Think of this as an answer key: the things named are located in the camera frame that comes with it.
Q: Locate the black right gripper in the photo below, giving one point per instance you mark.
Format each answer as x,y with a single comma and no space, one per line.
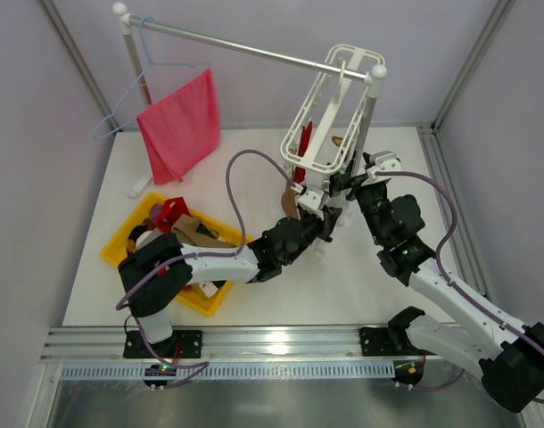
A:
358,184

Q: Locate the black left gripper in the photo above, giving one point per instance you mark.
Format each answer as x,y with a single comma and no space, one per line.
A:
325,218

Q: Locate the red snowflake christmas sock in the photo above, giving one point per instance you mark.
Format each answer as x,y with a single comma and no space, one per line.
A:
299,172

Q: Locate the tan ribbed sock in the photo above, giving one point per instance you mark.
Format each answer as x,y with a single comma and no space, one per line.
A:
289,203

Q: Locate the brown sock with dark toe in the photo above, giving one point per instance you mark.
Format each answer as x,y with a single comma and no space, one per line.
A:
185,230

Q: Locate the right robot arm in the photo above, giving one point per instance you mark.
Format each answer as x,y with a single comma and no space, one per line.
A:
502,351

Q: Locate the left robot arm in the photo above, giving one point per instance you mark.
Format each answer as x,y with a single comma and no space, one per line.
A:
155,274

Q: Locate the white sock clip hanger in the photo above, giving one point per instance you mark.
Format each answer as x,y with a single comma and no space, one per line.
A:
337,106

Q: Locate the metal clothes rack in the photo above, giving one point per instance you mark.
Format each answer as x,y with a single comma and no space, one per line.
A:
254,91

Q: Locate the red sock in bin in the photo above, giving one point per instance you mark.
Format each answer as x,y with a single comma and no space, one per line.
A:
165,215

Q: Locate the pink towel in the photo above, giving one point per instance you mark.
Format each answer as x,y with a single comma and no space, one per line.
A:
181,129

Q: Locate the yellow plastic bin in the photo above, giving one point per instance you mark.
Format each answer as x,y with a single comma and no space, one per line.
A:
192,296

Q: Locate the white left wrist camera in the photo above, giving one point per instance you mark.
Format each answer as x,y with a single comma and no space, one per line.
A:
313,200

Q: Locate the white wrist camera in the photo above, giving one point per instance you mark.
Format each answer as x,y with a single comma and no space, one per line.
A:
381,166
313,200

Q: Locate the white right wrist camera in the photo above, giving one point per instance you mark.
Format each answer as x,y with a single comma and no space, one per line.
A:
381,166

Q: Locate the aluminium mounting rail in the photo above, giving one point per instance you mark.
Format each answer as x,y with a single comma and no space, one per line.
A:
77,344

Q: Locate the slotted cable duct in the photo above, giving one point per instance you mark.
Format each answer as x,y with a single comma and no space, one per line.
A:
244,371

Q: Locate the blue wire hanger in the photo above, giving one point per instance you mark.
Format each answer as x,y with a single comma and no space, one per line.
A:
128,20

